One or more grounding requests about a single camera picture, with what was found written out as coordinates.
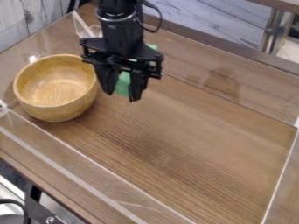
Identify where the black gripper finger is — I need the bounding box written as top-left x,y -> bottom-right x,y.
93,64 -> 119,95
128,70 -> 148,102

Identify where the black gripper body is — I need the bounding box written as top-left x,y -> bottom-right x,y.
78,12 -> 156,73

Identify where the green rectangular block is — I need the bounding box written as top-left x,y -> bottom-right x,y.
115,44 -> 164,99

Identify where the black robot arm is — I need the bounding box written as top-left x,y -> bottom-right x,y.
78,0 -> 164,102

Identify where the brown wooden bowl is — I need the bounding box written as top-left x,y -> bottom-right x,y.
13,54 -> 99,123

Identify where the metal table leg background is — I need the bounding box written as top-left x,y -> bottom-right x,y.
260,9 -> 295,55

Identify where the clear acrylic corner bracket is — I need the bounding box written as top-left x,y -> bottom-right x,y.
70,11 -> 103,38

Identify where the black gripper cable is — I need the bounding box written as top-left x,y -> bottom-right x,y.
135,0 -> 164,34

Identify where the black cable lower left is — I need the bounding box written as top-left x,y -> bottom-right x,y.
0,198 -> 30,224

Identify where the black table leg bracket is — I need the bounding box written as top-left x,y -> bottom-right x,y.
24,185 -> 66,224

